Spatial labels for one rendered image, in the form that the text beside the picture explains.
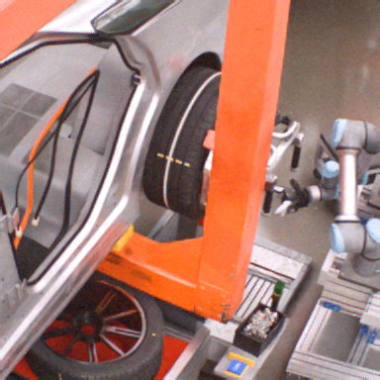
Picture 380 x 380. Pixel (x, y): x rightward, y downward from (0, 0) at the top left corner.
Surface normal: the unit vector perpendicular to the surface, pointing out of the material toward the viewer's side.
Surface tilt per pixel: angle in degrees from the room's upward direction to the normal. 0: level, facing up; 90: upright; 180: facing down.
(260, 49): 90
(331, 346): 0
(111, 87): 42
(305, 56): 0
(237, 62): 90
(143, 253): 0
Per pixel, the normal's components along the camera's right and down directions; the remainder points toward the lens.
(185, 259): -0.45, 0.58
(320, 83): 0.07, -0.74
